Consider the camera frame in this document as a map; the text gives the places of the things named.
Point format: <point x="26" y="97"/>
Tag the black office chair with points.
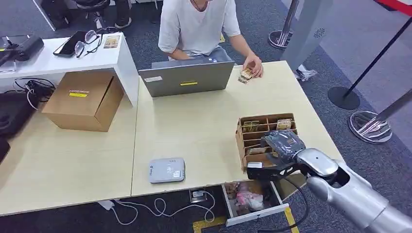
<point x="88" y="6"/>

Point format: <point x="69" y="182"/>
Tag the red barrier belt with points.
<point x="394" y="4"/>

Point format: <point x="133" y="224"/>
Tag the black handheld controller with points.
<point x="22" y="47"/>

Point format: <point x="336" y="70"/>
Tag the grey standing panel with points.
<point x="305" y="35"/>

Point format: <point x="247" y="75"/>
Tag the dark patterned card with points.
<point x="243" y="79"/>

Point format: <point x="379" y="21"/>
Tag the pale printed card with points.
<point x="284" y="124"/>

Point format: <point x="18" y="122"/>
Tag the brown cardboard box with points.
<point x="82" y="103"/>

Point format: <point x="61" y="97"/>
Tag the bystander's shoe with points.
<point x="123" y="23"/>

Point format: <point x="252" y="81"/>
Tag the person's left hand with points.
<point x="254" y="66"/>

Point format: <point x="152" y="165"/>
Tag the yellow floor tape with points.
<point x="207" y="224"/>

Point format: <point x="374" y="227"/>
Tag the metal floor socket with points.
<point x="197" y="195"/>

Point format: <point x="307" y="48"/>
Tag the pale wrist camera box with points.
<point x="264" y="172"/>

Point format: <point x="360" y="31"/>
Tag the white open drawer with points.
<point x="254" y="205"/>

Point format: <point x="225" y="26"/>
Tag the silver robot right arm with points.
<point x="351" y="193"/>

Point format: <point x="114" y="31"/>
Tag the black bag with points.
<point x="14" y="112"/>

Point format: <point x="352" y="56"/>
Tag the chrome stanchion with ribbed base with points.
<point x="369" y="127"/>

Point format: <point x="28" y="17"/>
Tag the person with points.
<point x="196" y="25"/>

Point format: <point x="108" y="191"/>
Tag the white desk shelf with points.
<point x="48" y="62"/>

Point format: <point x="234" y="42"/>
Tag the small printed card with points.
<point x="111" y="41"/>

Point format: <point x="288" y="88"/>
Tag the black stanchion post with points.
<point x="344" y="98"/>

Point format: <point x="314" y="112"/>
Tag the crumpled white wrapper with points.
<point x="304" y="74"/>

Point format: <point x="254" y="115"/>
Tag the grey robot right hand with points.
<point x="284" y="146"/>

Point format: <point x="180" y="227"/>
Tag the wooden card box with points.
<point x="254" y="138"/>

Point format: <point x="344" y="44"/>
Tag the brown printed card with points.
<point x="257" y="150"/>

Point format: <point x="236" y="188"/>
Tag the chrome stanchion post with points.
<point x="282" y="35"/>

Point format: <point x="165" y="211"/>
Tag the grey laptop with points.
<point x="186" y="80"/>

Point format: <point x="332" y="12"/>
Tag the white power adapter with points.
<point x="106" y="205"/>

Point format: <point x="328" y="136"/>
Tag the black-framed glasses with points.
<point x="82" y="47"/>

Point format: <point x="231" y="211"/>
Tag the black smartphone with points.
<point x="69" y="44"/>

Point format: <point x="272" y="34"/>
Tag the grey card reader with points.
<point x="166" y="170"/>

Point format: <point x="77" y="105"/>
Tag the dark printed card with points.
<point x="251" y="126"/>

